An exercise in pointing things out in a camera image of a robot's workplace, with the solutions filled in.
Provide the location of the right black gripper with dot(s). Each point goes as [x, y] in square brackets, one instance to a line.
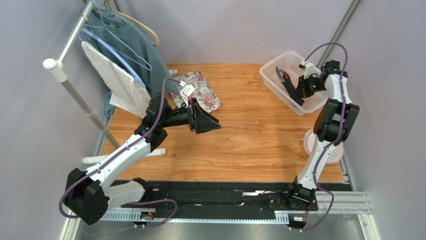
[300, 90]

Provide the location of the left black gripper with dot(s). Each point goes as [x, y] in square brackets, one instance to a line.
[203, 122]

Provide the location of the black paper napkin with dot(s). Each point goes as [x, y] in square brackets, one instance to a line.
[284, 77]

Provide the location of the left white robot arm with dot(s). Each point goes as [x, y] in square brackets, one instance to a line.
[90, 193]

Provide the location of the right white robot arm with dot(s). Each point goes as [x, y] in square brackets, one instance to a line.
[331, 128]

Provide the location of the pink white round object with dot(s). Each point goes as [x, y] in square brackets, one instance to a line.
[308, 144]

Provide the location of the white towel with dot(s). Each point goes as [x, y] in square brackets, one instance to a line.
[126, 93]

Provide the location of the wooden clothes hanger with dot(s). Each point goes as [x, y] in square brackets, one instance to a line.
[156, 42]

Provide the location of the teal green shirt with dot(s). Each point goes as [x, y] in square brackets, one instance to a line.
[131, 41]

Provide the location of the blue clothes hanger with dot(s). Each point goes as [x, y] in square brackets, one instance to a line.
[119, 55]

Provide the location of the green clothes hanger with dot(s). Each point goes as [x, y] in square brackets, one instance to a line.
[110, 13]

